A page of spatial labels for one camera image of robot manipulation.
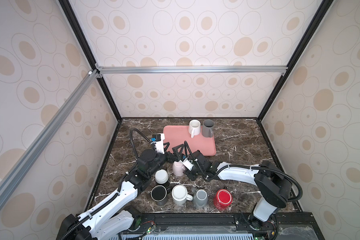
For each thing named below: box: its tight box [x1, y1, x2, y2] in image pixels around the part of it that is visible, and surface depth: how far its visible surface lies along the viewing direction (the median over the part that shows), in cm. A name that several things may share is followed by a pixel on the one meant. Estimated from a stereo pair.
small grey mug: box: [193, 189, 208, 208], surface depth 76 cm
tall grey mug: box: [201, 119, 215, 138], surface depth 105 cm
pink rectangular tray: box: [163, 125, 217, 156], surface depth 108 cm
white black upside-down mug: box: [155, 169, 169, 185], surface depth 81 cm
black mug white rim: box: [150, 185, 168, 206], surface depth 76 cm
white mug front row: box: [171, 184, 193, 205], surface depth 78 cm
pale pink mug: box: [172, 161, 186, 177], surface depth 85 cm
